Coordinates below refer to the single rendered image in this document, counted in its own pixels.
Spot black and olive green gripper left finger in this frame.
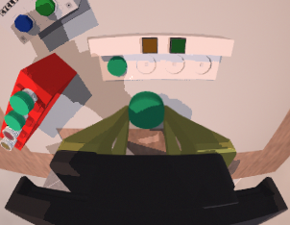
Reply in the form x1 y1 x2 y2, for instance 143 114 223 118
57 106 130 155

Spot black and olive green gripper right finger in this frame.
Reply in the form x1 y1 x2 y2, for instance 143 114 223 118
163 106 236 167

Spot light grey flat mat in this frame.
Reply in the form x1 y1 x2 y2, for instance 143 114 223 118
0 0 290 154

